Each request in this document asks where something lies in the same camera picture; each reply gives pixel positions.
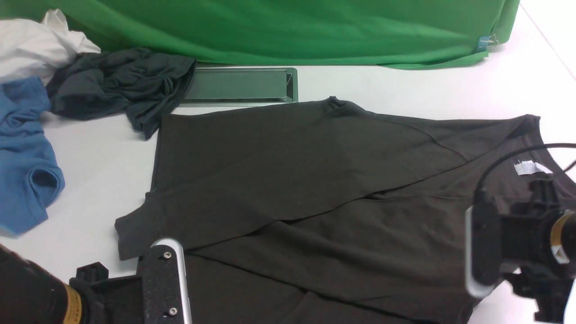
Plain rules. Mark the dark gray long-sleeve top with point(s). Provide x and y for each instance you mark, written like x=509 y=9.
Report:
x=320 y=212

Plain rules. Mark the dark teal crumpled garment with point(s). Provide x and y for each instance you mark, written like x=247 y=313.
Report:
x=139 y=82

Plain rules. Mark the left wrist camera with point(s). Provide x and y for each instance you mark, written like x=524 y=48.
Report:
x=165 y=294

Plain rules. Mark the white crumpled garment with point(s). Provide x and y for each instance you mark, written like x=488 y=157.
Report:
x=38 y=49

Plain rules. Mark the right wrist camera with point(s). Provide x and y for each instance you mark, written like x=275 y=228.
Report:
x=483 y=248

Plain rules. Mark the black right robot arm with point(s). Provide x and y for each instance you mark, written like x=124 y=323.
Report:
x=539 y=237

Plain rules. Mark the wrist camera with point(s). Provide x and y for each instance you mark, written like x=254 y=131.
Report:
x=165 y=294
x=483 y=248

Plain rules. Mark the gray recessed cable tray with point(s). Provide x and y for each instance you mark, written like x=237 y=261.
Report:
x=238 y=87

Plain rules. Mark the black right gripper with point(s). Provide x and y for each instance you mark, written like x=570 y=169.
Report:
x=539 y=237

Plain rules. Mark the blue crumpled garment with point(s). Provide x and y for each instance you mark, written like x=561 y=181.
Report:
x=30 y=178

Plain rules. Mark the blue binder clip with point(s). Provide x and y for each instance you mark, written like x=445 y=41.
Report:
x=487 y=42

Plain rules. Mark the green backdrop cloth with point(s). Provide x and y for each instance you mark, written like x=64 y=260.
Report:
x=404 y=34

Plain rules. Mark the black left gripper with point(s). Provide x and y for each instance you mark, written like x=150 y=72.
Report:
x=108 y=300

